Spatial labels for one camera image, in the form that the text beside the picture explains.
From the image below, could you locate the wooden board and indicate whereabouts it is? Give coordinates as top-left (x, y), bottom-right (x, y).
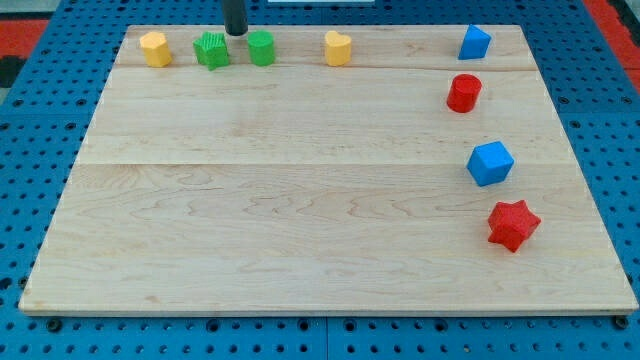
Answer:
top-left (19, 25), bottom-right (638, 317)

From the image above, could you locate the yellow heart block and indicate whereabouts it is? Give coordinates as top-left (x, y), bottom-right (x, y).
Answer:
top-left (324, 30), bottom-right (352, 67)

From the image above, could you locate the green cylinder block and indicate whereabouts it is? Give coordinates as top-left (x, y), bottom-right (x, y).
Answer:
top-left (247, 30), bottom-right (275, 66)

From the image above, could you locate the blue cube block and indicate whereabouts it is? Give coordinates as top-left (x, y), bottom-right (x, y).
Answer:
top-left (466, 141), bottom-right (515, 187)

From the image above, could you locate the green star block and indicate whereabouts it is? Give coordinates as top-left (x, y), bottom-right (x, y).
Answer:
top-left (193, 32), bottom-right (230, 71)

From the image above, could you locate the red cylinder block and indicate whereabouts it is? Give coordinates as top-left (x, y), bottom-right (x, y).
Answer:
top-left (446, 74), bottom-right (482, 113)

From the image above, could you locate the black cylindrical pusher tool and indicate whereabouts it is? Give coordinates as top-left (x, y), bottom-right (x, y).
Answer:
top-left (221, 0), bottom-right (248, 36)

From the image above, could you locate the red star block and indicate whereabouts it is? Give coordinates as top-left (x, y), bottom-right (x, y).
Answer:
top-left (488, 200), bottom-right (542, 253)

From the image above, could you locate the blue triangle block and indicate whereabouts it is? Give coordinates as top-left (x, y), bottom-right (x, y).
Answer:
top-left (458, 24), bottom-right (492, 60)

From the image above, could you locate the yellow hexagon block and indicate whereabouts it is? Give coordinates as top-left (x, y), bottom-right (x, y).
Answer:
top-left (139, 31), bottom-right (172, 68)

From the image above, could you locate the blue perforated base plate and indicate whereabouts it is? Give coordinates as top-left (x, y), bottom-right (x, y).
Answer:
top-left (1, 0), bottom-right (639, 359)

